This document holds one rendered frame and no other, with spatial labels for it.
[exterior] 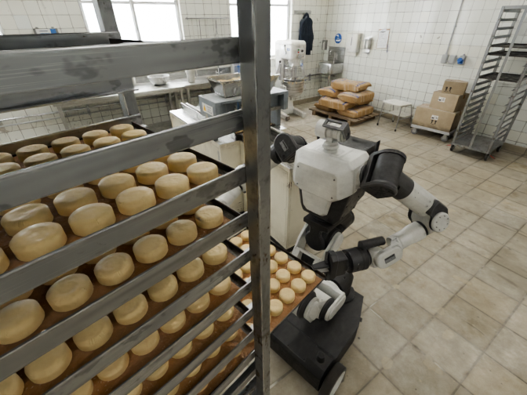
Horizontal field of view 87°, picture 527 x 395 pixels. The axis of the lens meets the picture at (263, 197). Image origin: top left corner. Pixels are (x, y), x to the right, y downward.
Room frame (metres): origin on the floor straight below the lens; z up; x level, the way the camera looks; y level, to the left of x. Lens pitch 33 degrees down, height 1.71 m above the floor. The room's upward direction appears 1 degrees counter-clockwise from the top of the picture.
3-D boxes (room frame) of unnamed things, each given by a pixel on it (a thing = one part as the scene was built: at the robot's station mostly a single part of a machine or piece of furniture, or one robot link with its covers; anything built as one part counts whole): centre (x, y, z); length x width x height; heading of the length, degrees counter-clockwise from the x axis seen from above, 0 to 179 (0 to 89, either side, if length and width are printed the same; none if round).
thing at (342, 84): (5.76, -1.72, 0.62); 0.72 x 0.42 x 0.17; 41
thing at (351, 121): (5.79, -1.67, 0.06); 1.20 x 0.80 x 0.11; 37
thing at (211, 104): (2.53, 0.15, 1.01); 0.72 x 0.33 x 0.34; 124
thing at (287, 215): (2.11, -0.13, 0.45); 0.70 x 0.34 x 0.90; 34
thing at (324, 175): (1.04, -0.30, 1.15); 0.34 x 0.30 x 0.36; 46
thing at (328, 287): (1.09, -0.35, 0.28); 0.21 x 0.20 x 0.13; 136
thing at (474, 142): (3.91, -3.20, 0.93); 0.64 x 0.51 x 1.78; 128
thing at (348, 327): (1.07, -0.33, 0.19); 0.64 x 0.52 x 0.33; 136
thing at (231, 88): (2.53, 0.15, 1.25); 0.56 x 0.29 x 0.14; 124
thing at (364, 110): (5.55, -1.86, 0.19); 0.72 x 0.42 x 0.15; 129
